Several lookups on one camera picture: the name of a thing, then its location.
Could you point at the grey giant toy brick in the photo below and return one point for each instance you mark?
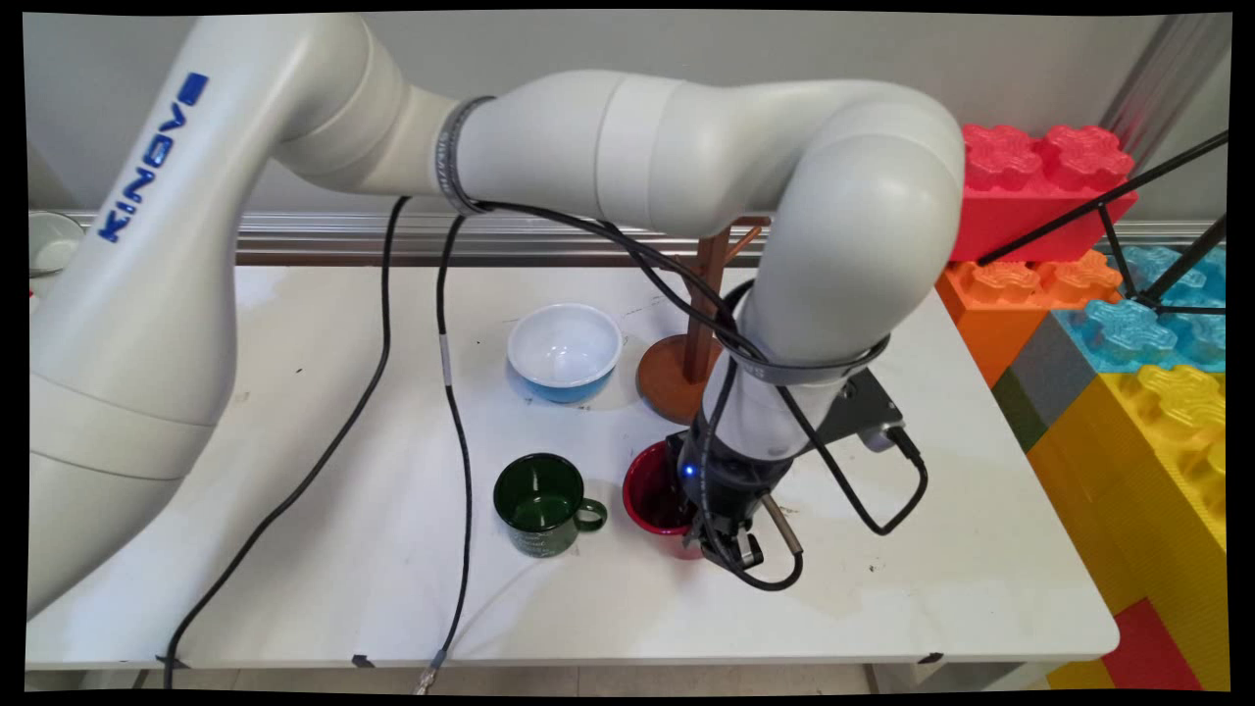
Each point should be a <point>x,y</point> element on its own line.
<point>1049,368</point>

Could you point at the blue bowl with white inside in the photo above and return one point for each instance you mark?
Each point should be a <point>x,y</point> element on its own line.
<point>564,348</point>

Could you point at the black tripod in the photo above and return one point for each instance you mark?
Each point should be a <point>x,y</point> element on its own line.
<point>1157,186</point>

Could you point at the light blue giant toy brick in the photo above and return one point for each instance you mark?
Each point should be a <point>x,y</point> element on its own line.
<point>1128,333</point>

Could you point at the red mug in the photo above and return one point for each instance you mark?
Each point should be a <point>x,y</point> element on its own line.
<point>647,500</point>

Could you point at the slanted aluminium post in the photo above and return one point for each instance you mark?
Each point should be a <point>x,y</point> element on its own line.
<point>1167,78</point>

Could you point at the orange giant toy brick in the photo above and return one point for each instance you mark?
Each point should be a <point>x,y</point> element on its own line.
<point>990,309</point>

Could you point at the brown wooden mug tree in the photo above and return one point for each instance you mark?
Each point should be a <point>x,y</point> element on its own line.
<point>672,378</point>

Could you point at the dark green enamel mug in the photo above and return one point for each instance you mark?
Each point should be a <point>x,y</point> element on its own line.
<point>537,505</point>

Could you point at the yellow giant toy brick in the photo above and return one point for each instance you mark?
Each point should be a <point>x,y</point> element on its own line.
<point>1128,490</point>

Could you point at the small red square toy brick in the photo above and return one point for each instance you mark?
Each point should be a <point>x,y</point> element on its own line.
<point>1147,647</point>

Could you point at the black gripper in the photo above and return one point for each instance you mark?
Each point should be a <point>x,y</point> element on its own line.
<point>730,485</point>

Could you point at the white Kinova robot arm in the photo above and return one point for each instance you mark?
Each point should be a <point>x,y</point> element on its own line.
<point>588,147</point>

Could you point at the dark green giant toy brick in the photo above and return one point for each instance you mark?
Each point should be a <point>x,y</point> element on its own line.
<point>1018,410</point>

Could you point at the red giant toy brick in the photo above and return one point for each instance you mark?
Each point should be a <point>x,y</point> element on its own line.
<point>1039,206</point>

